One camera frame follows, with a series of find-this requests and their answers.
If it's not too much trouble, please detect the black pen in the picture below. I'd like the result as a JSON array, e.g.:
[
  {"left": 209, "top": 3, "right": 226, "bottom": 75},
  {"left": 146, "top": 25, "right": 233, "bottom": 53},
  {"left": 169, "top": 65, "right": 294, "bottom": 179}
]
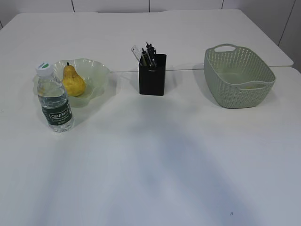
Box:
[
  {"left": 142, "top": 48, "right": 151, "bottom": 66},
  {"left": 146, "top": 43, "right": 155, "bottom": 67},
  {"left": 151, "top": 47, "right": 157, "bottom": 67}
]

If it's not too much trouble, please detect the clear plastic ruler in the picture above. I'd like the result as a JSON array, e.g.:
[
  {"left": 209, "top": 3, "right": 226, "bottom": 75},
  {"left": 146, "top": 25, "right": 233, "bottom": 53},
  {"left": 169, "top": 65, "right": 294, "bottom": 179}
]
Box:
[{"left": 131, "top": 45, "right": 143, "bottom": 65}]

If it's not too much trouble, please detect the yellow pear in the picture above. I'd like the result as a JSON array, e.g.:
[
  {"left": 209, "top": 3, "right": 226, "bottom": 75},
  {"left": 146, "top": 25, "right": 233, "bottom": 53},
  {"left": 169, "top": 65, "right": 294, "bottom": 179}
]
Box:
[{"left": 62, "top": 62, "right": 86, "bottom": 97}]

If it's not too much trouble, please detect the clear water bottle green label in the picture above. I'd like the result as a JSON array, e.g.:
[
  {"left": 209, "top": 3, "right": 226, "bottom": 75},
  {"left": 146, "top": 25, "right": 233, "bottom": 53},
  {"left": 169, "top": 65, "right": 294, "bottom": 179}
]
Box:
[{"left": 36, "top": 62, "right": 74, "bottom": 133}]

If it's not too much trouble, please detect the black square pen holder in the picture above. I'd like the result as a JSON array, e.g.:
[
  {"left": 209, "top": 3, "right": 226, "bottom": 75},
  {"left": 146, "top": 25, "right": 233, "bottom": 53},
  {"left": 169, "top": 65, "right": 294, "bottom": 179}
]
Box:
[{"left": 138, "top": 54, "right": 167, "bottom": 96}]

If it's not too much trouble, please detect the green wavy glass plate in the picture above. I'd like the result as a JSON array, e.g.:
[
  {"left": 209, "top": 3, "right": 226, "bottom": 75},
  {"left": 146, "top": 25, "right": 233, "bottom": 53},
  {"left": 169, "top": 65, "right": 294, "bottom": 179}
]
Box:
[{"left": 32, "top": 57, "right": 110, "bottom": 109}]

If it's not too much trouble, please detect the green woven plastic basket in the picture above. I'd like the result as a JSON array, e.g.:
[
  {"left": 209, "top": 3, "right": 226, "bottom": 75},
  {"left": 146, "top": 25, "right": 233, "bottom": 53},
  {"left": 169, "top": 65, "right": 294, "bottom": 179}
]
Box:
[{"left": 204, "top": 44, "right": 276, "bottom": 109}]

